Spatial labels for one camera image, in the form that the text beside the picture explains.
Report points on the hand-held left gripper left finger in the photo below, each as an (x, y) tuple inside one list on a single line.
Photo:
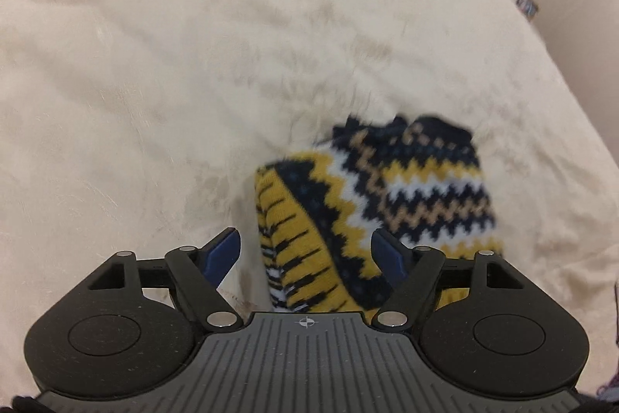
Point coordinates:
[(222, 256)]

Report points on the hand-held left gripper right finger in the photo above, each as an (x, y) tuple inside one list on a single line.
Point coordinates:
[(387, 259)]

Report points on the navy yellow patterned knit sweater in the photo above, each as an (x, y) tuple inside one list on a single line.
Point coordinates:
[(387, 185)]

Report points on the cream bed blanket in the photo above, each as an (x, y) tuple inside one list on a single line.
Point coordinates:
[(169, 79)]

